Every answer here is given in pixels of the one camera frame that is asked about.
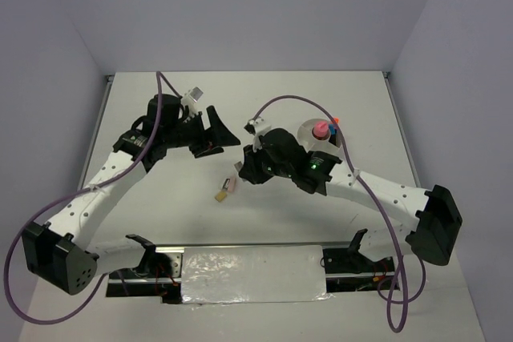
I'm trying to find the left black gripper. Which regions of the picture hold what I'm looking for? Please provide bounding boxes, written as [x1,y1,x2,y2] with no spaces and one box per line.
[164,106,240,159]

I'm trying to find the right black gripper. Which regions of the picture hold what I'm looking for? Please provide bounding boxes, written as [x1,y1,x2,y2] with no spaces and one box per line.
[239,139,293,184]

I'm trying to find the tan square eraser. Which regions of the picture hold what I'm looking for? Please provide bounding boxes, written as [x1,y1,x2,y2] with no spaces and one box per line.
[215,191,228,203]

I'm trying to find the pink glue bottle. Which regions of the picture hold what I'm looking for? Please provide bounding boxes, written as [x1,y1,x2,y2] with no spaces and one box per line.
[312,121,331,140]

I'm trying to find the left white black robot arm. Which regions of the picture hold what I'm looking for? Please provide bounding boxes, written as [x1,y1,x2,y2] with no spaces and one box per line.
[22,94,240,296]

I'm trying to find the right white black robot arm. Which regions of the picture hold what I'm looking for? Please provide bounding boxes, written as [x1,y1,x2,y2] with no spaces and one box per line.
[238,128,463,271]

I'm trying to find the pink eraser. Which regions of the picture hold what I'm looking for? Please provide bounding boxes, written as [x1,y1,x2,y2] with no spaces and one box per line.
[225,175,236,193]

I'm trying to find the white small eraser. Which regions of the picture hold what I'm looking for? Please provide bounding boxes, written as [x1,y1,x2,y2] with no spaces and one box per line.
[221,178,231,191]

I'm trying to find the silver foil sheet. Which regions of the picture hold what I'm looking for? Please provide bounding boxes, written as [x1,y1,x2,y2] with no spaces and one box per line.
[181,245,329,304]

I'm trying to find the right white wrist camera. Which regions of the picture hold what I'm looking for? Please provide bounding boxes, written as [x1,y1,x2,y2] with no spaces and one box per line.
[244,116,272,151]

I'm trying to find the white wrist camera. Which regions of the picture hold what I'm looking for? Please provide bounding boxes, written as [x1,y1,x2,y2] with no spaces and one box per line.
[244,116,272,151]
[181,87,203,117]

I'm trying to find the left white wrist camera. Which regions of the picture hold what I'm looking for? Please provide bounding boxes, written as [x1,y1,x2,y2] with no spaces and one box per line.
[181,87,203,117]

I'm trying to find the black mounting rail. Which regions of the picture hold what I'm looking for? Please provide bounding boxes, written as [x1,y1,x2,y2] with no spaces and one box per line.
[106,243,395,305]

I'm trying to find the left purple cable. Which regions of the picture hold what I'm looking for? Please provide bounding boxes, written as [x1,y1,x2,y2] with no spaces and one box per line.
[3,71,184,325]

